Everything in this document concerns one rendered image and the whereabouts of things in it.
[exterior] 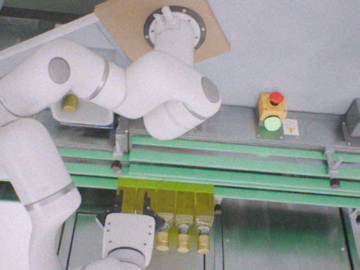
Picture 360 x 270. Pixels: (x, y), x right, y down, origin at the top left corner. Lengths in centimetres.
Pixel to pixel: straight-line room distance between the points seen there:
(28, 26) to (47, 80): 135
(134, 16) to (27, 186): 56
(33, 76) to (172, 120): 30
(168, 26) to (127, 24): 11
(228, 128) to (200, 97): 47
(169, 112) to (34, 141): 30
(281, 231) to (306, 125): 37
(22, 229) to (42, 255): 68
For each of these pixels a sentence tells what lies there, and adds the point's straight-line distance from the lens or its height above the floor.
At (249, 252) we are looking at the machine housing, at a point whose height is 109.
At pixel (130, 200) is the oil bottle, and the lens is 130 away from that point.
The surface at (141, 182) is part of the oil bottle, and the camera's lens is 133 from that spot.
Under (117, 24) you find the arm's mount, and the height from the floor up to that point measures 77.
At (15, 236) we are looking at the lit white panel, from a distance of 146.
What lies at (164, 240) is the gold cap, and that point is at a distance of 126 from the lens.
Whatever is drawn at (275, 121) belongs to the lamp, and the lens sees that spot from 130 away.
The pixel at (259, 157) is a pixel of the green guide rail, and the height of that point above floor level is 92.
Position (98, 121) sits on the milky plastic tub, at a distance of 134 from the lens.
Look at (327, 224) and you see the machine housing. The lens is 162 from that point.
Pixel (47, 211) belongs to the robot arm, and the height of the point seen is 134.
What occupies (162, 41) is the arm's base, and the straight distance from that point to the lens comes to 106.
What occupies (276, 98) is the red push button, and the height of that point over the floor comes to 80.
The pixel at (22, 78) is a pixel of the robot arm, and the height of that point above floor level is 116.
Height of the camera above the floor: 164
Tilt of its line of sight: 36 degrees down
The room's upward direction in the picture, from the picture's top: 178 degrees counter-clockwise
